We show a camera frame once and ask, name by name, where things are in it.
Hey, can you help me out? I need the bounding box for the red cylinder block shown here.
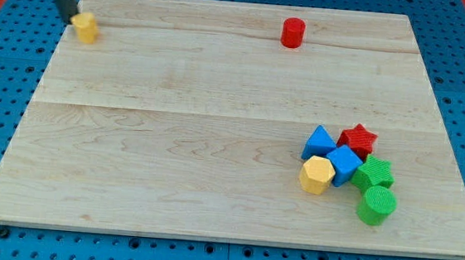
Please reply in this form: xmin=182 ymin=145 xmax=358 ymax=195
xmin=280 ymin=17 xmax=307 ymax=49

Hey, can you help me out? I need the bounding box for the red star block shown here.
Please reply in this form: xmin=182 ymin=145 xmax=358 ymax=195
xmin=336 ymin=123 xmax=377 ymax=161

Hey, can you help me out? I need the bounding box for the green star block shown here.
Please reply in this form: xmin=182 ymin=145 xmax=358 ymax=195
xmin=350 ymin=154 xmax=395 ymax=194

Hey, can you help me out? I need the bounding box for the yellow hexagon block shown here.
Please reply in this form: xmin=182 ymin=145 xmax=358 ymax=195
xmin=298 ymin=156 xmax=336 ymax=195

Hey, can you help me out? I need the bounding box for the green cylinder block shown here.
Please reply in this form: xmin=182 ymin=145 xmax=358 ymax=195
xmin=356 ymin=185 xmax=397 ymax=226

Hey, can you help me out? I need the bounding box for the yellow heart block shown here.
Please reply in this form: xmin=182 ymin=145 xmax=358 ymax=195
xmin=70 ymin=12 xmax=99 ymax=44

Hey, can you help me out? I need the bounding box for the blue cube block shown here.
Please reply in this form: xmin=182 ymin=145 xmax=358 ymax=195
xmin=326 ymin=145 xmax=363 ymax=187

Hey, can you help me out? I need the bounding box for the blue triangle block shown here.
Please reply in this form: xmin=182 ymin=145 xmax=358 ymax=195
xmin=301 ymin=125 xmax=336 ymax=160

